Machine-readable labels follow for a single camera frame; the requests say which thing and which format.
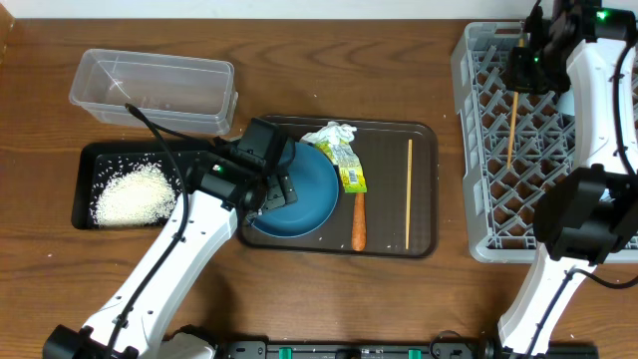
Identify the wooden chopstick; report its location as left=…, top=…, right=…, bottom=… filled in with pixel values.
left=405, top=139, right=413, bottom=250
left=506, top=36, right=524, bottom=170

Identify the light blue bowl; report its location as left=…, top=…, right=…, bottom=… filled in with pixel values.
left=555, top=89, right=575, bottom=117

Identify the dark blue plate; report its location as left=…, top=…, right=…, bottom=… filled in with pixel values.
left=254, top=143, right=340, bottom=238

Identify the orange carrot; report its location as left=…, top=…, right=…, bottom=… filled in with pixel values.
left=351, top=192, right=367, bottom=251

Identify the pile of white rice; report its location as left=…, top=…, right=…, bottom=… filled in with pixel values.
left=97, top=165, right=176, bottom=227

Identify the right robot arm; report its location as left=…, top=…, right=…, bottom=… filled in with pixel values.
left=478, top=1, right=637, bottom=358

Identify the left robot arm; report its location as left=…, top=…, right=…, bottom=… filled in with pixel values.
left=42, top=118, right=296, bottom=358

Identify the grey dishwasher rack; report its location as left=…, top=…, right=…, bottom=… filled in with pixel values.
left=451, top=22, right=581, bottom=263

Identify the crumpled white tissue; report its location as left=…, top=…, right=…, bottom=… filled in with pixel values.
left=300, top=121, right=357, bottom=145

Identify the yellow green snack wrapper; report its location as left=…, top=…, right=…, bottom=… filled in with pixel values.
left=314, top=141, right=367, bottom=193

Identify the clear plastic bin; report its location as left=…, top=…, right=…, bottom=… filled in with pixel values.
left=69, top=49, right=238, bottom=136

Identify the dark brown serving tray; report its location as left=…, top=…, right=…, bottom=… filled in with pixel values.
left=238, top=120, right=439, bottom=258

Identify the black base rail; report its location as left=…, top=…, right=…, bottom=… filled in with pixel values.
left=215, top=340, right=524, bottom=359

